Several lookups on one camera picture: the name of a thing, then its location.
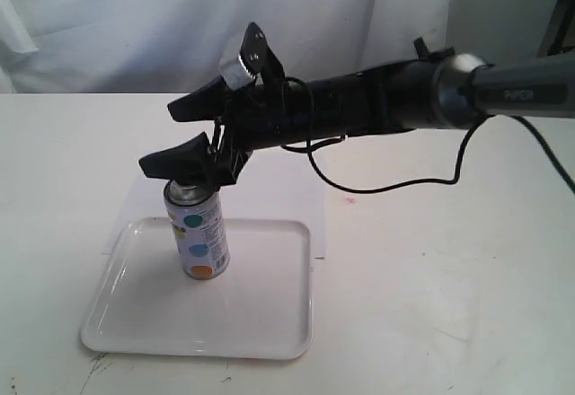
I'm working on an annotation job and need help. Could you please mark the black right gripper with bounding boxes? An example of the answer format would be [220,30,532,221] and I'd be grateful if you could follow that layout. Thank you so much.
[138,77,314,187]

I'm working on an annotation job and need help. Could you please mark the white spray paint can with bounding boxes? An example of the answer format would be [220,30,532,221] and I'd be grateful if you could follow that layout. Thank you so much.
[164,180,230,280]

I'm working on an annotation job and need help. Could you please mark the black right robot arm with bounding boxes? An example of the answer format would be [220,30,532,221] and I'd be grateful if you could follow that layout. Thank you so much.
[139,35,574,188]

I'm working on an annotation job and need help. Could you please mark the white paper sheet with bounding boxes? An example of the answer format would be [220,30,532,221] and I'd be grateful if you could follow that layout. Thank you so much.
[102,150,327,259]

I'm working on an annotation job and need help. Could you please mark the white backdrop curtain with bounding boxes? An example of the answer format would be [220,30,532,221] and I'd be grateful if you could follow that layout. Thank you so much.
[1,0,557,93]

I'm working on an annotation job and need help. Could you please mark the white plastic tray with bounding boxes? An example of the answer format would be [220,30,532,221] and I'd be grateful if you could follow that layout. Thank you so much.
[80,217,314,360]

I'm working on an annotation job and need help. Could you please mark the black tripod stand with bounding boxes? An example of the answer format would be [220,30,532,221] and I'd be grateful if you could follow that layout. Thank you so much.
[538,0,574,57]

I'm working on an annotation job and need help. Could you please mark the black camera cable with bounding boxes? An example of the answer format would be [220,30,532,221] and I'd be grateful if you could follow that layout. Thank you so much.
[278,75,575,193]

